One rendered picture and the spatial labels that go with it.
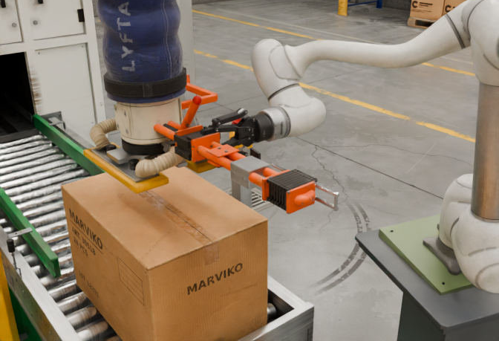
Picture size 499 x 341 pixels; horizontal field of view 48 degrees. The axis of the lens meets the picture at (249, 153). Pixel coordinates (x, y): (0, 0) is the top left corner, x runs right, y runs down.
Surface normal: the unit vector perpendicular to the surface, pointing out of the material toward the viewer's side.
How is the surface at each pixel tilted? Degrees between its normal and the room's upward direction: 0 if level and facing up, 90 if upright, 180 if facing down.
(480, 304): 0
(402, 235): 4
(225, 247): 90
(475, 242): 77
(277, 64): 63
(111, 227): 0
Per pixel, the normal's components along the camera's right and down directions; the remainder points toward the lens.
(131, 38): -0.11, 0.66
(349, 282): 0.00, -0.91
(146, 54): 0.26, 0.10
